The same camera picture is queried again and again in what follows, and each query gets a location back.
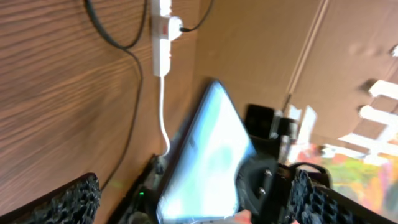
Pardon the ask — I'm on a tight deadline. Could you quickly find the black USB charging cable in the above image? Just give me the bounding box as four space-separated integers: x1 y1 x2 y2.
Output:
83 0 215 192

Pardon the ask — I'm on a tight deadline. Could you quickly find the white power strip cord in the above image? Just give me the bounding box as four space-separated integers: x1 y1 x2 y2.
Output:
159 76 171 158

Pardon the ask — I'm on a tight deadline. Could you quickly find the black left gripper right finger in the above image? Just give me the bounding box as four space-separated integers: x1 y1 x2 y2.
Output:
287 170 394 224

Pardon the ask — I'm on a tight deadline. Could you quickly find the white charger plug adapter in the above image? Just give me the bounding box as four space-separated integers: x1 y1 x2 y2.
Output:
159 16 183 41

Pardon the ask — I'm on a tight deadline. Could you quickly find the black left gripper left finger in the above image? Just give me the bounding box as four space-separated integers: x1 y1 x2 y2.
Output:
1 173 101 224

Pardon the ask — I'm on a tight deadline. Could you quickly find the blue Samsung Galaxy smartphone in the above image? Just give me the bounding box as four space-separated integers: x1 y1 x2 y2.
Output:
156 80 256 223

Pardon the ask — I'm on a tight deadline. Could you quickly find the white power strip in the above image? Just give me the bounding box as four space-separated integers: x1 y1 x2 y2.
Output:
150 0 171 77

